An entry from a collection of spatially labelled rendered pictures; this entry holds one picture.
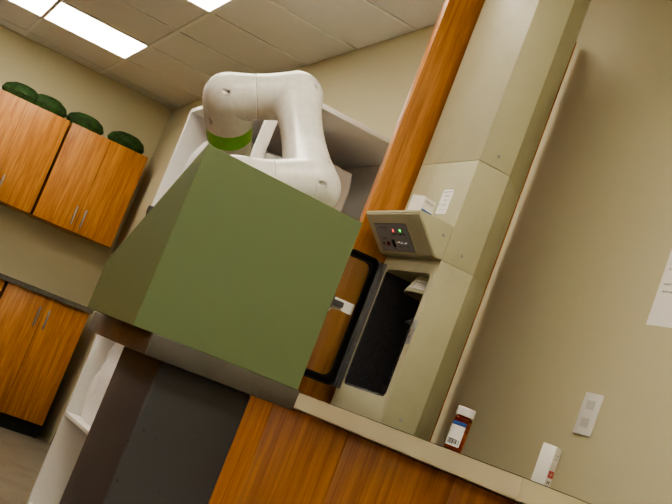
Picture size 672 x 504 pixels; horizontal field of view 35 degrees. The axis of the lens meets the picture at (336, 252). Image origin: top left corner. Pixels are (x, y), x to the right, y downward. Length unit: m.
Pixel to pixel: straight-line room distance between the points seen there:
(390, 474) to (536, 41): 1.41
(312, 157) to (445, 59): 1.22
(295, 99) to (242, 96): 0.14
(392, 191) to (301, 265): 1.28
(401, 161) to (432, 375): 0.71
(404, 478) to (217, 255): 0.60
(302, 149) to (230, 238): 0.41
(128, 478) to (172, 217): 0.47
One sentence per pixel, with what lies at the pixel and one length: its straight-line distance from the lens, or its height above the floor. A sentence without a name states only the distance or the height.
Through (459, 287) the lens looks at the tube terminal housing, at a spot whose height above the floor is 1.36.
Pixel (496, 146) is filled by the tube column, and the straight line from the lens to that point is 2.99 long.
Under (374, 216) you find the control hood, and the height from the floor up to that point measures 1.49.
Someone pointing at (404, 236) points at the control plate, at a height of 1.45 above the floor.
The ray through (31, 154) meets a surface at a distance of 7.81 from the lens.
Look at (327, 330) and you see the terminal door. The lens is 3.10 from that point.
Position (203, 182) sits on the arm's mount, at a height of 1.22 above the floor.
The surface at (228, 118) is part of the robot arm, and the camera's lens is 2.54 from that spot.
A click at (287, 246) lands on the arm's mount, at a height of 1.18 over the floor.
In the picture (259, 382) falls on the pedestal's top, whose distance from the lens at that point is 1.97.
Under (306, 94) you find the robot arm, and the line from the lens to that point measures 2.48.
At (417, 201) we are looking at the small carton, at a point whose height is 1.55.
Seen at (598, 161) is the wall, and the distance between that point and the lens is 3.30.
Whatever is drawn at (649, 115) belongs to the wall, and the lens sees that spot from 3.22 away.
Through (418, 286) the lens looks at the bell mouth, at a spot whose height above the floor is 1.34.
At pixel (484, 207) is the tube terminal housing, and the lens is 2.96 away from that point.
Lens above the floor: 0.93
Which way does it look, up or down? 8 degrees up
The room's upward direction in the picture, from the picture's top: 21 degrees clockwise
